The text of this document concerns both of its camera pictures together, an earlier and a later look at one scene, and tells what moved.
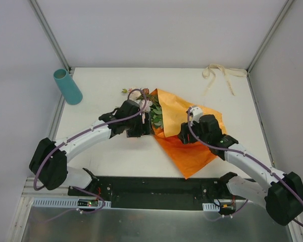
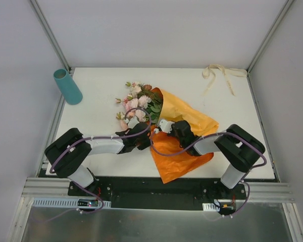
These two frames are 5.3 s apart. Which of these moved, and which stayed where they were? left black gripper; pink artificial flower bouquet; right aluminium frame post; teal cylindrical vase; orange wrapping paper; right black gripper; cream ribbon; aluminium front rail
Moved: right black gripper; pink artificial flower bouquet; orange wrapping paper; left black gripper
Stayed: right aluminium frame post; aluminium front rail; cream ribbon; teal cylindrical vase
